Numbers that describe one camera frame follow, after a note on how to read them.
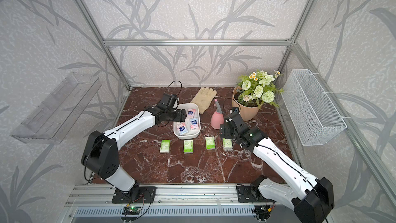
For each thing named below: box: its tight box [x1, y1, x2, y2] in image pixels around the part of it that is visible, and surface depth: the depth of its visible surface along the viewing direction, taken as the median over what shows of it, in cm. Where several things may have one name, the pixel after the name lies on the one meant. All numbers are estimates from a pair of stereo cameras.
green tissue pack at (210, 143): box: [205, 136, 216, 151], surface depth 90 cm
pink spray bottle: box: [210, 98, 225, 130], surface depth 94 cm
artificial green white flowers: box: [237, 70, 285, 109], surface depth 82 cm
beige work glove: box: [190, 86, 218, 115], surface depth 118 cm
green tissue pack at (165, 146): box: [159, 139, 172, 154], surface depth 89 cm
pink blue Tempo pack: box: [176, 122, 189, 136], surface depth 96 cm
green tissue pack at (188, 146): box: [183, 139, 194, 154], surface depth 89 cm
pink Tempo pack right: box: [189, 117, 199, 131], surface depth 98 cm
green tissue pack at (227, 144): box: [222, 137, 233, 151], surface depth 90 cm
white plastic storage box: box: [173, 103, 202, 140], surface depth 98 cm
